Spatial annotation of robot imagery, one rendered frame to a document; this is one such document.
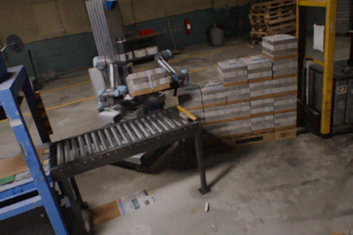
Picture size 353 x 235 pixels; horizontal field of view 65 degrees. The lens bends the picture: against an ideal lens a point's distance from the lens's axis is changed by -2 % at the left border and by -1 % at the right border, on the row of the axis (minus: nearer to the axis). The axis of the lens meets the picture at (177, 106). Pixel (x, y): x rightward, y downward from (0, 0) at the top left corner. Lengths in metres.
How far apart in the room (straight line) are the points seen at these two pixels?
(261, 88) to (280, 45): 0.54
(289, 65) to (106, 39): 2.16
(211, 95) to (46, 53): 7.00
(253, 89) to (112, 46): 1.75
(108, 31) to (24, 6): 6.36
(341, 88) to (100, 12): 2.92
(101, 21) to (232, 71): 1.60
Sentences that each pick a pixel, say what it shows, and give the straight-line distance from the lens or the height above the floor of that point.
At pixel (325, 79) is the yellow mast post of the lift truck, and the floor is 0.80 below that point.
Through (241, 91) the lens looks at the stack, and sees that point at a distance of 3.44.
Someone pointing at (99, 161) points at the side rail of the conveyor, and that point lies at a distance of 2.47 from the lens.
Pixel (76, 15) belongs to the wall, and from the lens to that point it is 9.53.
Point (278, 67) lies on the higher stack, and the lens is 3.50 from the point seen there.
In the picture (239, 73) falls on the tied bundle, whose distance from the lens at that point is 3.37.
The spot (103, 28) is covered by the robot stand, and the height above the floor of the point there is 1.71.
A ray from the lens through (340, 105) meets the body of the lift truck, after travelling 3.85.
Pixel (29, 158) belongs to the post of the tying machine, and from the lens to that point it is 2.20.
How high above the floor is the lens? 1.92
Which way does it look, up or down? 22 degrees down
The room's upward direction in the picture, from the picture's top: 9 degrees counter-clockwise
